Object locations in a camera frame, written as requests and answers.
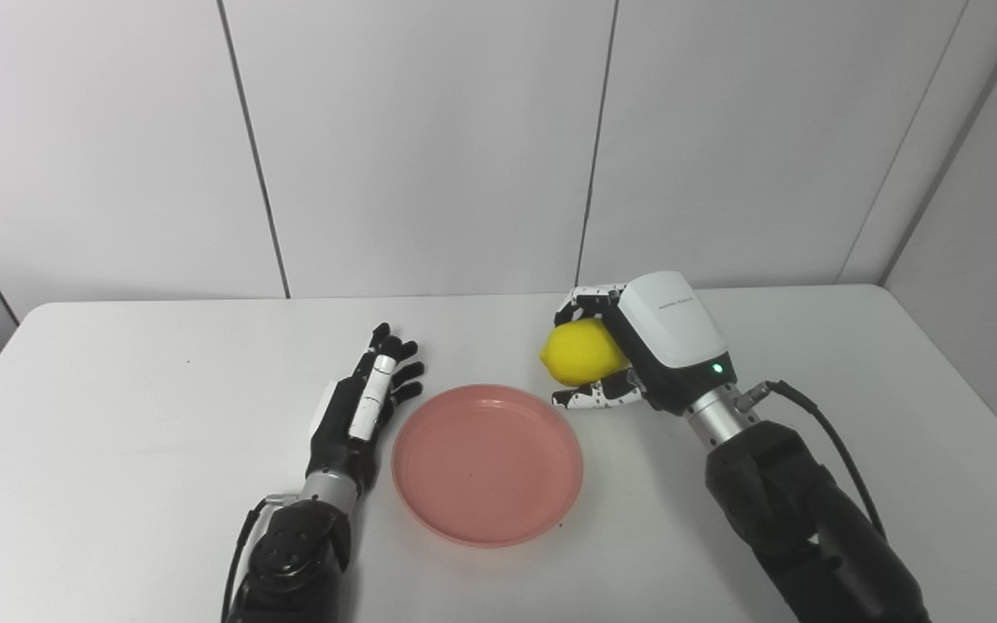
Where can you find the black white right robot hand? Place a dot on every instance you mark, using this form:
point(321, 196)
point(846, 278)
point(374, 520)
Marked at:
point(676, 333)

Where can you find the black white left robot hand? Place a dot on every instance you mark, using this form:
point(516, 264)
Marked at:
point(347, 433)

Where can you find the yellow lemon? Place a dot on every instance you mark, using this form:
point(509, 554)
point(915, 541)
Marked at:
point(581, 350)

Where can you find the pink round plate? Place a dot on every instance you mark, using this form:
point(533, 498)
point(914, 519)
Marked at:
point(488, 467)

